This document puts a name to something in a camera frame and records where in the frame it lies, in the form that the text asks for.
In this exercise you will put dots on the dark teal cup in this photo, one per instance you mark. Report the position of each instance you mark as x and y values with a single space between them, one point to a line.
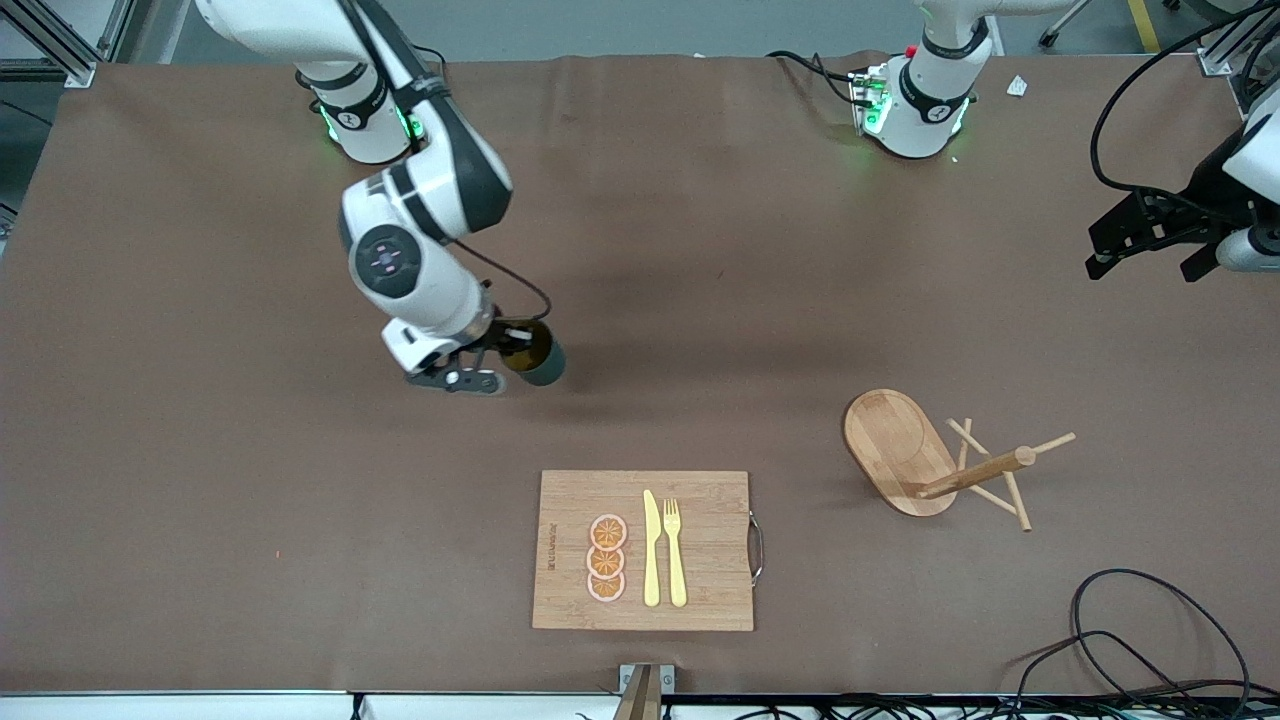
545 365

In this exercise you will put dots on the yellow plastic knife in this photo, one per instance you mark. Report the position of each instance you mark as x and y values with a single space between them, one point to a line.
651 560

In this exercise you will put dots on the white paper scrap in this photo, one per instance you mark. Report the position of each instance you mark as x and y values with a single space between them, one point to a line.
1017 87

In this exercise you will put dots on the orange slice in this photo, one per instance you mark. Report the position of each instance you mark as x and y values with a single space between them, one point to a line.
605 586
608 532

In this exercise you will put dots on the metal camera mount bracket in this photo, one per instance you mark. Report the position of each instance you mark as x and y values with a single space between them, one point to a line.
645 690

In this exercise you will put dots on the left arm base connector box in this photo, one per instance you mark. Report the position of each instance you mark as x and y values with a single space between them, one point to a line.
868 100

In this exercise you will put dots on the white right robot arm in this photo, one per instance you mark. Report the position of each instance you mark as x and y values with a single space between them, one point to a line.
440 290

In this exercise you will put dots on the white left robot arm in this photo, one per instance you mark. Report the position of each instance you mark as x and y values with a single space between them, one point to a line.
925 120

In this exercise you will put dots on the chair base leg with caster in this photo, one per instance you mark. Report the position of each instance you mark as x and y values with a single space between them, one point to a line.
1050 38

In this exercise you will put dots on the yellow plastic fork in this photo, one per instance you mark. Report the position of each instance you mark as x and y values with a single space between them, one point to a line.
676 570

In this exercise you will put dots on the wooden mug rack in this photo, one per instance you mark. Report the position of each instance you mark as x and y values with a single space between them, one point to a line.
890 440

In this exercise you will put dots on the wooden cutting board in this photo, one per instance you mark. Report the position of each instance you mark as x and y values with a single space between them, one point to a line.
700 540

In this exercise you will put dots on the brown table cover sheet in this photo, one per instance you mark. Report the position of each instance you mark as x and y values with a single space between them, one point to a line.
700 300

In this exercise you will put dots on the aluminium frame profile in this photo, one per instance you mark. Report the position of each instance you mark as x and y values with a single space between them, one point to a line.
1225 55
70 65

